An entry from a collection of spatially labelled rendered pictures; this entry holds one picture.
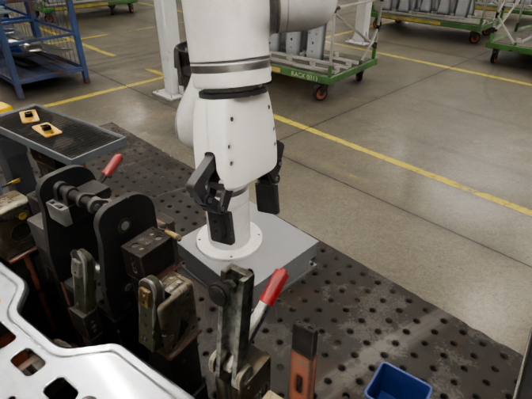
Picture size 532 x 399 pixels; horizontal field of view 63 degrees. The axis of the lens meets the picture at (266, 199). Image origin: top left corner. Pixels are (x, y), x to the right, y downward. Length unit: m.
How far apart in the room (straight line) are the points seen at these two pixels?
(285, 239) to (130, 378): 0.68
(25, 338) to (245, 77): 0.57
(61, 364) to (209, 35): 0.54
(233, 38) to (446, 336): 0.96
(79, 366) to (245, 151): 0.44
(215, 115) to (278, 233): 0.86
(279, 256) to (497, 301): 1.49
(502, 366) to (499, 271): 1.48
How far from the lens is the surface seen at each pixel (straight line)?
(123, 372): 0.73
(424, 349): 1.17
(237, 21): 0.44
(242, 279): 0.51
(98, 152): 0.98
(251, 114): 0.47
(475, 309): 2.37
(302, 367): 0.54
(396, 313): 1.22
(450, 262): 2.60
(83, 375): 0.74
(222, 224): 0.48
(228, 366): 0.62
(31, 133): 1.14
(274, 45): 5.35
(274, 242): 1.24
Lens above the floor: 1.56
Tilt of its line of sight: 32 degrees down
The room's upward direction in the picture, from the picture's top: straight up
